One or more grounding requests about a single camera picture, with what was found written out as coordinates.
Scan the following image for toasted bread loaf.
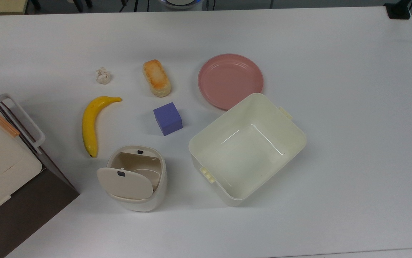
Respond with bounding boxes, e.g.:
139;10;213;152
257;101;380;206
142;59;172;98

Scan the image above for black table clamp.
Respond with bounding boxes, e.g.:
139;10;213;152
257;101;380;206
384;0;412;20

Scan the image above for white toaster oven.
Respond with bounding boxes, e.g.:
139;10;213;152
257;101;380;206
0;78;81;258

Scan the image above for pink round plate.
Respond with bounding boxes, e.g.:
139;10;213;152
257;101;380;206
198;54;264;111

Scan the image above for cream plastic storage bin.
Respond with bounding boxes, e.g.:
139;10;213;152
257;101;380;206
188;93;307;207

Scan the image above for wooden side desk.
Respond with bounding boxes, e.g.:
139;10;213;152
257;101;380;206
0;0;29;16

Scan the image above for black chair legs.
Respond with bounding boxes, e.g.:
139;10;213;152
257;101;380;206
30;0;94;13

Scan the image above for white paper ball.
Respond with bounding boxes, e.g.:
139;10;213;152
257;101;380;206
96;67;112;85

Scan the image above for cream desktop trash can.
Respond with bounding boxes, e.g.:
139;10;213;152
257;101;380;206
97;145;168;212

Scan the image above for yellow banana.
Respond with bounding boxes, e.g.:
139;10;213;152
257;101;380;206
82;96;123;158

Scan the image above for purple foam cube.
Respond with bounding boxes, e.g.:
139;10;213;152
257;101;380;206
153;102;183;136

